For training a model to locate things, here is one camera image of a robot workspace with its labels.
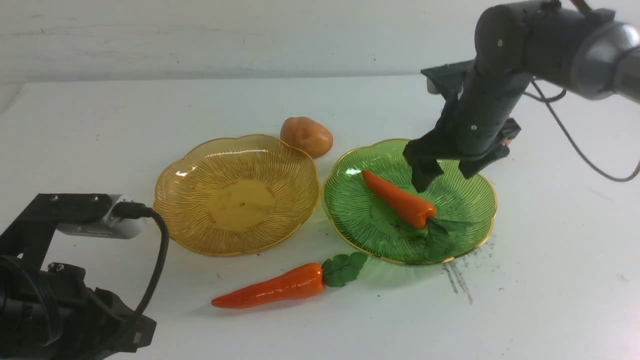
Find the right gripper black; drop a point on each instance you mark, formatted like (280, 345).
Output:
(469, 126)

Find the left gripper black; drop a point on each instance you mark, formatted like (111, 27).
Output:
(50, 314)

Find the toy carrot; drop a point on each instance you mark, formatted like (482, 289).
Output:
(434, 232)
(300, 283)

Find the toy potato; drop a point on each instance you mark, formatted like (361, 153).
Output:
(507, 130)
(307, 135)

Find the toy carrot front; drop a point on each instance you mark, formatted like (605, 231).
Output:
(300, 283)

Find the right robot arm dark grey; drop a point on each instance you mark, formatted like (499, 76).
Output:
(582, 50)

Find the left robot arm dark grey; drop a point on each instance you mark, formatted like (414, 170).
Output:
(50, 314)

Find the green ribbed plastic plate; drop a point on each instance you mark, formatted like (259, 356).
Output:
(372, 227)

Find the amber ribbed plastic plate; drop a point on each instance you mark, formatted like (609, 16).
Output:
(235, 196)

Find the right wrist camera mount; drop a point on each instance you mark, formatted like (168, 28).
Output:
(447, 79)

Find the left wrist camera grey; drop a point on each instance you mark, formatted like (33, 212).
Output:
(108, 227)

